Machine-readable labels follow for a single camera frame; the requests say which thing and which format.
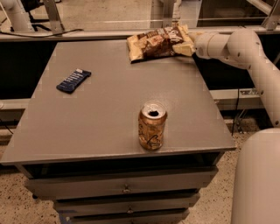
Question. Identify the dark blue snack bar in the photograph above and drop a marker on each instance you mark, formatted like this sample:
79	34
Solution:
70	83

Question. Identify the brown chip bag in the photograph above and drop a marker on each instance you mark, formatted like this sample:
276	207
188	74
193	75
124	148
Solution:
158	43

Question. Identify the orange soda can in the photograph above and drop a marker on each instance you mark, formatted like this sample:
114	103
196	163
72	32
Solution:
151	125

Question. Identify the grey drawer cabinet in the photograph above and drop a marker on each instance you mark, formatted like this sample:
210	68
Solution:
82	150

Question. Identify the grey metal rail frame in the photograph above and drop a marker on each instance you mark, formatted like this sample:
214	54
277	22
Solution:
79	34

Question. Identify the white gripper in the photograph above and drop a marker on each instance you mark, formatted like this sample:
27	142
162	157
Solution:
201	44

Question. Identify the white pipe top left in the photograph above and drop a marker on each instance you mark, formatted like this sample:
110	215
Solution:
16	14

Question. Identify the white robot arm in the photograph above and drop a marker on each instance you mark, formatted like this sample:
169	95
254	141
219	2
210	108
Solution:
256	190

